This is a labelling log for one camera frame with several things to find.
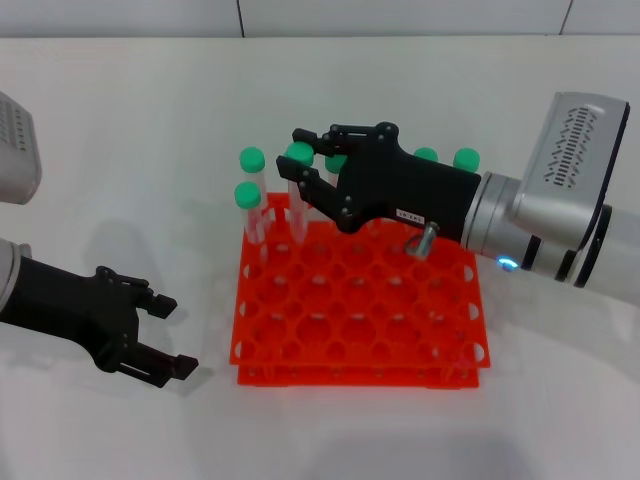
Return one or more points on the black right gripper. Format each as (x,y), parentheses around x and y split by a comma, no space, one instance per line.
(410,190)

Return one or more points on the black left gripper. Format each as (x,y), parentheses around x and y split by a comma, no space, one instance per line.
(65,310)

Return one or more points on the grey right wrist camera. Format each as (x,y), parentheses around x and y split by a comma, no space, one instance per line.
(570,150)

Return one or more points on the orange test tube rack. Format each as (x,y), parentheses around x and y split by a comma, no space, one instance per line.
(360,361)

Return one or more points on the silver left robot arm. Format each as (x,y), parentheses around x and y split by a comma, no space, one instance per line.
(10,270)

